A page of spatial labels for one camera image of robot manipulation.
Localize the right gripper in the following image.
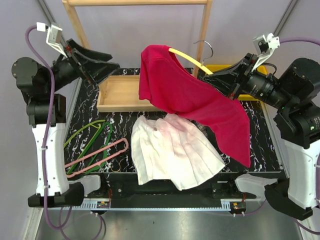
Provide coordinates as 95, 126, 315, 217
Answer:
204, 52, 296, 111

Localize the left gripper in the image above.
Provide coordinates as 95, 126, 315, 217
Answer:
45, 38, 120, 93

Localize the magenta pink shirt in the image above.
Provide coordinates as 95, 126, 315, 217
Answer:
138, 44, 251, 168

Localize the lime green hanger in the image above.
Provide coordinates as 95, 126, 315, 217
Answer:
63, 119, 113, 175

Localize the white pink garment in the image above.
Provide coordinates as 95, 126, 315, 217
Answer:
130, 113, 225, 191

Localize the dark green hanger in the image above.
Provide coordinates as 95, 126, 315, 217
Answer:
67, 121, 113, 174

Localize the pale pink hanger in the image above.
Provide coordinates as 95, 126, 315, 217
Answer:
64, 137, 129, 179

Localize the navy plaid skirt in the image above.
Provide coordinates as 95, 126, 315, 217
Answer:
191, 120, 208, 137

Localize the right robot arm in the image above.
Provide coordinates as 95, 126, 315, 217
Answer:
203, 53, 320, 221

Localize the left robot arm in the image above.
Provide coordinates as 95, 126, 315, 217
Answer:
11, 39, 120, 208

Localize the yellow plastic tray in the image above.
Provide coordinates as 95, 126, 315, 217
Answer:
205, 64, 268, 101

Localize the wooden clothes rack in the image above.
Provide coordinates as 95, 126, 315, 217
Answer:
62, 0, 213, 113

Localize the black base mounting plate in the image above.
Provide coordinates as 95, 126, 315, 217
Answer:
100, 172, 256, 200

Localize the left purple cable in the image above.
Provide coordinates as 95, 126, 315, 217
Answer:
24, 25, 107, 240

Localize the purple cable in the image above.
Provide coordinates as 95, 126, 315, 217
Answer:
24, 25, 107, 240
278, 36, 320, 48

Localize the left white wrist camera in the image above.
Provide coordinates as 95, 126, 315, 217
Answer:
36, 22, 67, 57

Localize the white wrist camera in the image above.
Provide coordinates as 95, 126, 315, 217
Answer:
36, 22, 67, 57
251, 33, 280, 72

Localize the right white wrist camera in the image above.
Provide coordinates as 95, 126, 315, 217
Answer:
251, 33, 280, 72

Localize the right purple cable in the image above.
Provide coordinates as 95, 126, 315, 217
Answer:
278, 36, 320, 48

